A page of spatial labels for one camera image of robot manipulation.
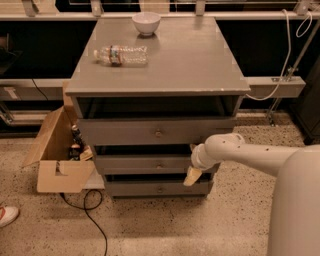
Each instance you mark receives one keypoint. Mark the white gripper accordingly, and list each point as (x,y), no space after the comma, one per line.
(197,159)

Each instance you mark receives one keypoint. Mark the grey drawer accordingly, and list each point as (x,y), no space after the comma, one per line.
(142,164)
(131,131)
(115,189)

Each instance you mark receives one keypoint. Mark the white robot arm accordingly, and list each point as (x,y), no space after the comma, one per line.
(294,228)

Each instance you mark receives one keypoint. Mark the grey top drawer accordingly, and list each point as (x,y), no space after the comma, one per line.
(131,131)

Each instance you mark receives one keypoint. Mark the grey wooden drawer cabinet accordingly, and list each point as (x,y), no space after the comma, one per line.
(142,103)

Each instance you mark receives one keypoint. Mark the grey bottom drawer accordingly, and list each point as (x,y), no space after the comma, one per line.
(115,189)

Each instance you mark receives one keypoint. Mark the open cardboard box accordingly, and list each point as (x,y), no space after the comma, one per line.
(50,149)

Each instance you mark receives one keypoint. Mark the dark bottles in box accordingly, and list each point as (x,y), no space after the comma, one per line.
(78,146)

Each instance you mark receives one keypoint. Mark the clear plastic water bottle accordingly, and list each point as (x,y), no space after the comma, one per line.
(117,55)

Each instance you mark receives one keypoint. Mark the white ceramic bowl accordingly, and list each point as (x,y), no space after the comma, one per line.
(146,23)

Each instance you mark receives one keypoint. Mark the white red shoe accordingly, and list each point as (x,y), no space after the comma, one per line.
(8,214)

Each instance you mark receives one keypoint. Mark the metal window rail frame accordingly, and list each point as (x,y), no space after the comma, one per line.
(276,85)

